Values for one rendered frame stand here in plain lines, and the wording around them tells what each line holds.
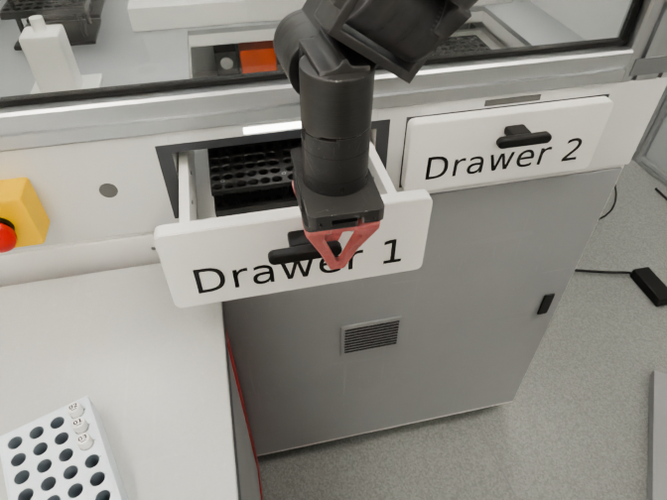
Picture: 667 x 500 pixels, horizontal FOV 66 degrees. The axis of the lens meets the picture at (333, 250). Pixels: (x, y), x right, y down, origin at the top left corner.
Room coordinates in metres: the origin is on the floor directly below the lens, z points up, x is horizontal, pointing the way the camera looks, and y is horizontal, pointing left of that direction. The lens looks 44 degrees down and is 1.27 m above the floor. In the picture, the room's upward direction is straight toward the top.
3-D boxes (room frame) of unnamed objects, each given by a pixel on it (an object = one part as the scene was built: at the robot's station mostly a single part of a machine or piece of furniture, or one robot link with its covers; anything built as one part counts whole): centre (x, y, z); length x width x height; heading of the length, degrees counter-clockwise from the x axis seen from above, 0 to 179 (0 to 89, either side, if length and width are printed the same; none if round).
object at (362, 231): (0.37, 0.00, 0.95); 0.07 x 0.07 x 0.09; 12
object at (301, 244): (0.38, 0.03, 0.91); 0.07 x 0.04 x 0.01; 103
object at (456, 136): (0.62, -0.24, 0.87); 0.29 x 0.02 x 0.11; 103
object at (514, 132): (0.59, -0.25, 0.91); 0.07 x 0.04 x 0.01; 103
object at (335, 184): (0.37, 0.00, 1.02); 0.10 x 0.07 x 0.07; 12
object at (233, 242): (0.41, 0.04, 0.87); 0.29 x 0.02 x 0.11; 103
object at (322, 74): (0.38, 0.00, 1.08); 0.07 x 0.06 x 0.07; 17
